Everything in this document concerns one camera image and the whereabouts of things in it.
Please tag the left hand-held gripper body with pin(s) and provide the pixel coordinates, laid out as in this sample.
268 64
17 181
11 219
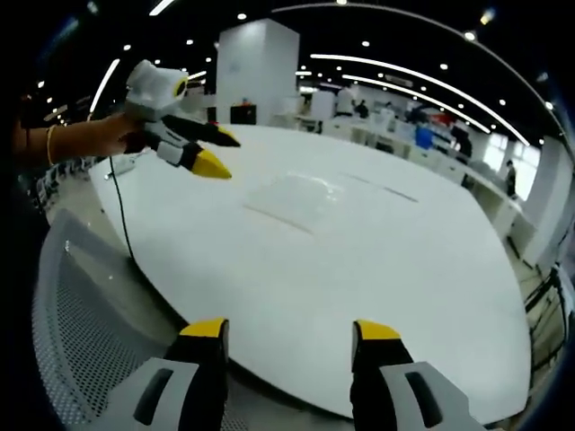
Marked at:
153 92

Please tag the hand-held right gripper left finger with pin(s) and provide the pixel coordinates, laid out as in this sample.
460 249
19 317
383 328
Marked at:
179 386

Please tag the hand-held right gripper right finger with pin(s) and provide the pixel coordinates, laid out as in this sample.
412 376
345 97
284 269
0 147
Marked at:
391 390

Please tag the clear resealable bag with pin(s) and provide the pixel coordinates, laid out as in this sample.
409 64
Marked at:
292 197

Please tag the person's left hand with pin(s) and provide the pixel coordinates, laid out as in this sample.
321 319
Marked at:
117 134

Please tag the black boxy object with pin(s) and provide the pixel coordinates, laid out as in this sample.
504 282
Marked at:
243 114

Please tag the long ceiling light strip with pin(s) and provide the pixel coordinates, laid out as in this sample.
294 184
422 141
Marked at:
105 83
404 92
161 6
404 71

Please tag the white square pillar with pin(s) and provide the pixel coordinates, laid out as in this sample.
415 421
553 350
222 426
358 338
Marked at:
550 197
256 72

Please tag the group of round ceiling spotlights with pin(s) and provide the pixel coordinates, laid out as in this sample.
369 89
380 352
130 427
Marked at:
241 16

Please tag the grey mesh office chair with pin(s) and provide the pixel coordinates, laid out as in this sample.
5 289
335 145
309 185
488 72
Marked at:
81 314

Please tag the row of office chairs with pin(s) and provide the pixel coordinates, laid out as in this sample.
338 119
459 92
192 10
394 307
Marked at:
67 184

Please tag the person's dark clothing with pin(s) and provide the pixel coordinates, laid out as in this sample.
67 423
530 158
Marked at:
27 202

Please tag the ceiling air vent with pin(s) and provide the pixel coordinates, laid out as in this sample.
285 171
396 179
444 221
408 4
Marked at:
397 80

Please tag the blue storage box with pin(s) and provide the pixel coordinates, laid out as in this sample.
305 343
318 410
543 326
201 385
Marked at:
424 137

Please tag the bright window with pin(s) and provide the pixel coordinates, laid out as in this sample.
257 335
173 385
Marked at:
512 152

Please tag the monitor desk black frame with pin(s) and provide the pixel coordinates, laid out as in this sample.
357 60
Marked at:
548 314

